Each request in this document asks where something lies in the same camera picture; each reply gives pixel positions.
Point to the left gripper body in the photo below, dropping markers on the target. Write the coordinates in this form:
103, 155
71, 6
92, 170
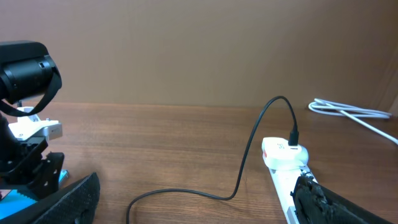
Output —
23, 168

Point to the Galaxy S25 smartphone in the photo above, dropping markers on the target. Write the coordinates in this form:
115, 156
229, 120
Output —
13, 202

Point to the white power strip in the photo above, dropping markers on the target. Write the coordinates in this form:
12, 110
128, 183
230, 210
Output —
284, 183

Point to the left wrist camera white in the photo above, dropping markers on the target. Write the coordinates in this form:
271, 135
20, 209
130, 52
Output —
32, 126

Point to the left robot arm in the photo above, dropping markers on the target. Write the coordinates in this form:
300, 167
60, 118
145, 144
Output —
29, 81

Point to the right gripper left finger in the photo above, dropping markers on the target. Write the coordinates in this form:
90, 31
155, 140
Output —
76, 203

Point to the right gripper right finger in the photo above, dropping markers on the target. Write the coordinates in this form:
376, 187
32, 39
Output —
313, 203

